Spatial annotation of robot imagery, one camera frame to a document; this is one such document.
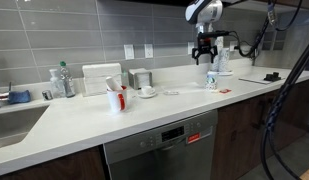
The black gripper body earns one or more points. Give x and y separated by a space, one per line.
204 45

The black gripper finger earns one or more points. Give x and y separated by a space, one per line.
215 53
195 55

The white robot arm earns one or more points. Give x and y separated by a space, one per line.
204 11

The small white espresso cup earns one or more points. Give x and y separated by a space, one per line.
147 90

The short stack of paper cups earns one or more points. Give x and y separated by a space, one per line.
224 61

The round white tray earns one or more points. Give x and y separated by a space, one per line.
225 74

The red sauce packet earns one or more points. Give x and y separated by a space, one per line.
225 91

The small clear plastic packet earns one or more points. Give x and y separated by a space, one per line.
170 93

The white flat mat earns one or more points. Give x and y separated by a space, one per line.
254 80

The metal napkin dispenser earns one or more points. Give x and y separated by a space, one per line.
140 79

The black object on mat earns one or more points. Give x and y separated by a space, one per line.
272 77

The small white saucer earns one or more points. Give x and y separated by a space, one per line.
146 96

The white object inside mug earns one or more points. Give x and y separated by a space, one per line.
112 83

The stack of folded paper towels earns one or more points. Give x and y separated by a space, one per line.
99 76

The stainless steel dishwasher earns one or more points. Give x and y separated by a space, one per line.
160 153

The plastic bottle green cap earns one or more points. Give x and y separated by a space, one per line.
68 83

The clear soap bottle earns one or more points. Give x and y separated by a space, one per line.
56 85

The small metal can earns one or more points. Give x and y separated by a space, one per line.
47 95

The blue sponge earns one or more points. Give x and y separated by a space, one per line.
19 97

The kitchen sink basin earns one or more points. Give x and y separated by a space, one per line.
14 125

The chrome faucet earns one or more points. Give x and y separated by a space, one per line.
0 98

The white wall outlet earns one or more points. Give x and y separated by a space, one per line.
190 48
149 51

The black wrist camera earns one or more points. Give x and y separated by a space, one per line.
215 33

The wall outlet with plug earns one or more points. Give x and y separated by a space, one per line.
232 46

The white wall switch plate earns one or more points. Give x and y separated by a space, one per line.
129 52

